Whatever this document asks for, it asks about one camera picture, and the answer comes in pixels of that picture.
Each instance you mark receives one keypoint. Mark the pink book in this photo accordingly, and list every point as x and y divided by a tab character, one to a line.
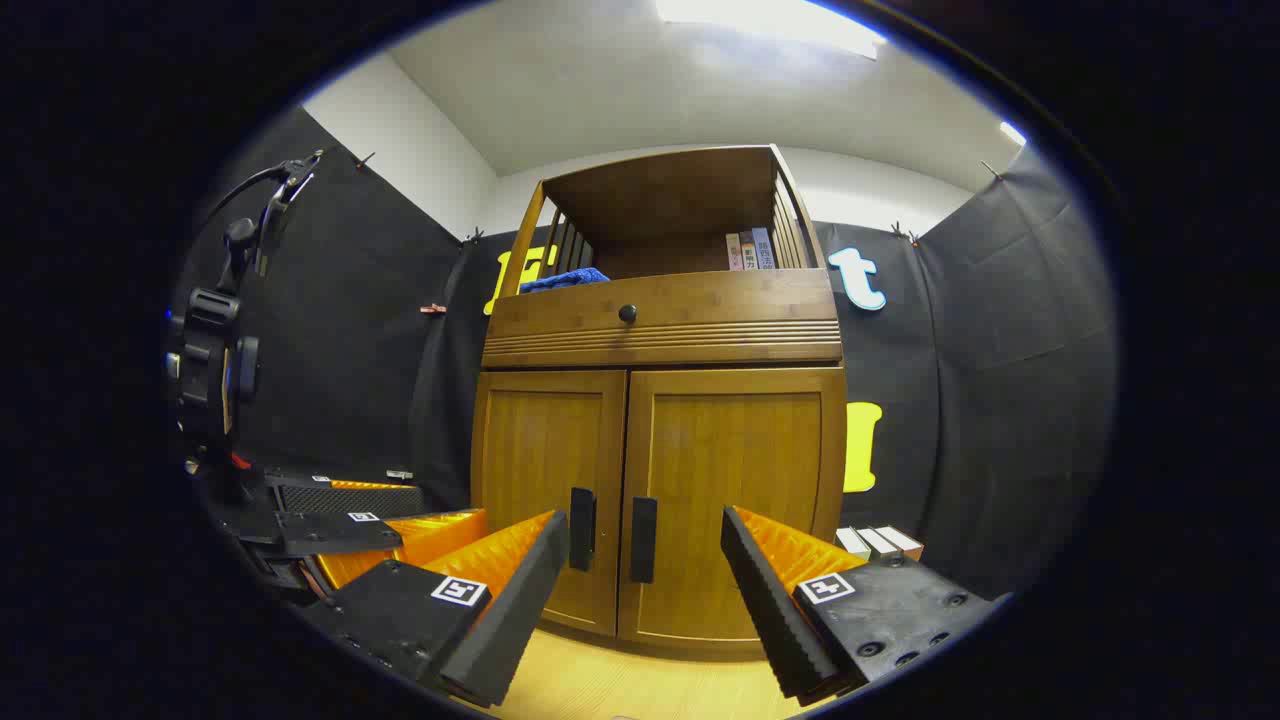
734	253

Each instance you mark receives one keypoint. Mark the orange book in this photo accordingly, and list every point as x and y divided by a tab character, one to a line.
748	253

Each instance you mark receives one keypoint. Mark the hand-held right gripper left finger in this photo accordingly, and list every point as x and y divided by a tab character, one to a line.
505	620

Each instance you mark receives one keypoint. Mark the ceiling light panel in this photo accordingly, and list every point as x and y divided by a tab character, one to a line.
770	20

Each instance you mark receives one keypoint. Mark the blue cloth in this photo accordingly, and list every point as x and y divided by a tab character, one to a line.
565	280

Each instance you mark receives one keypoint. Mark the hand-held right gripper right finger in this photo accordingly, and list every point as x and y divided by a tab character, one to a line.
775	620

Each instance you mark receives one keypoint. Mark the wooden shoe cabinet door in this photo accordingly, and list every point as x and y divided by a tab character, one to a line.
545	450
740	450

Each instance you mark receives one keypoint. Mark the pale blue book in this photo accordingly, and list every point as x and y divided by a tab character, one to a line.
764	248

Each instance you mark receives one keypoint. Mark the wooden double-door shoe cabinet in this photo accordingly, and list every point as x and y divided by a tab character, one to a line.
660	200

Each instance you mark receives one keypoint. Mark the wooden drawer with black knob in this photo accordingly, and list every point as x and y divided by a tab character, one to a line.
700	310

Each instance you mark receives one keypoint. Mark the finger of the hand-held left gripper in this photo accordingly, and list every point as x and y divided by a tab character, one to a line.
330	532
340	498

